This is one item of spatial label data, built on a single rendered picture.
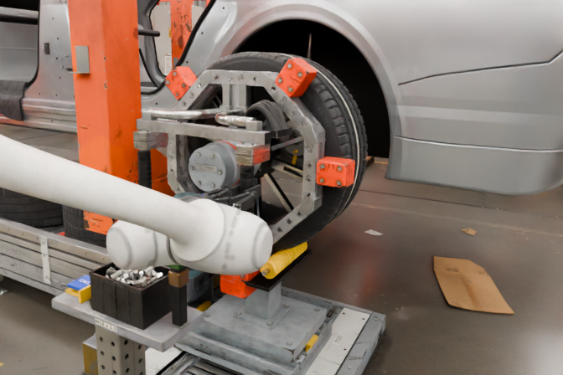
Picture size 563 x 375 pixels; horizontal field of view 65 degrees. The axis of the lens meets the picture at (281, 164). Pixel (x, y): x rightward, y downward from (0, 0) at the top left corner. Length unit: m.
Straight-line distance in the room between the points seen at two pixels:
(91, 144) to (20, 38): 2.21
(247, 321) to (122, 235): 0.99
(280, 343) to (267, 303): 0.15
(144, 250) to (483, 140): 1.16
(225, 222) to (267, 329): 1.01
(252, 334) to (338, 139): 0.76
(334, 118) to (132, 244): 0.73
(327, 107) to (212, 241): 0.71
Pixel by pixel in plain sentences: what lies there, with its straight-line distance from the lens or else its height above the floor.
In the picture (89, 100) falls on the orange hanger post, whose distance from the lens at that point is 1.66.
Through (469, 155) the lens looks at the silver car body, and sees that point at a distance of 1.60.
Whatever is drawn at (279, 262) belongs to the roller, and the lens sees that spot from 1.44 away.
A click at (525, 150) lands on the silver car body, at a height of 0.90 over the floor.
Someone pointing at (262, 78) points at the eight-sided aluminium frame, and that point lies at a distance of 1.28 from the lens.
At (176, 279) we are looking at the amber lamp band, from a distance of 1.21.
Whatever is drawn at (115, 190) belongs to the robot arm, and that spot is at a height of 0.97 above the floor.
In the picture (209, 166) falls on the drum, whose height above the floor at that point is 0.86.
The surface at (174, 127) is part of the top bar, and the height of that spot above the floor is 0.97.
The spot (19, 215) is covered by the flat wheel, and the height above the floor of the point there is 0.35.
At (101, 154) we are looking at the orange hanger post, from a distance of 1.65.
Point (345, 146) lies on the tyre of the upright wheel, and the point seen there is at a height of 0.92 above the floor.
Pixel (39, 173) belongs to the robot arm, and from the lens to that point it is 0.63.
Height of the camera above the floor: 1.14
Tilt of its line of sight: 13 degrees down
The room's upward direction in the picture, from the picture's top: 2 degrees clockwise
